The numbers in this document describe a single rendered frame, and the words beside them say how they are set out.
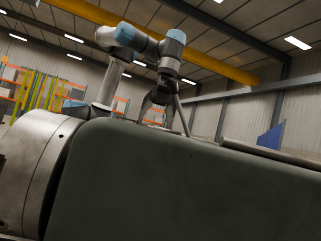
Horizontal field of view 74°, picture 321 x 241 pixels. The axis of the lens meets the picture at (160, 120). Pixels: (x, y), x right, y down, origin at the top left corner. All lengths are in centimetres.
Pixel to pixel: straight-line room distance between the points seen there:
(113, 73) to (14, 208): 85
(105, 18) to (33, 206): 1128
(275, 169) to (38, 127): 51
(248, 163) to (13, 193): 46
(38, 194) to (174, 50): 58
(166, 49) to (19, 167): 56
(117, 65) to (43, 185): 84
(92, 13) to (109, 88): 1051
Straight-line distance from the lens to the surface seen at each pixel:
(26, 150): 52
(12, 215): 56
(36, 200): 52
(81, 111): 119
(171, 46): 79
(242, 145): 47
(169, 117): 74
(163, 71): 76
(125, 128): 40
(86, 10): 1167
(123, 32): 81
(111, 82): 121
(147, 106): 74
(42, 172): 50
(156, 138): 40
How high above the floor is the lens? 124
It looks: 5 degrees up
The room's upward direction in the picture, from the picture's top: 14 degrees clockwise
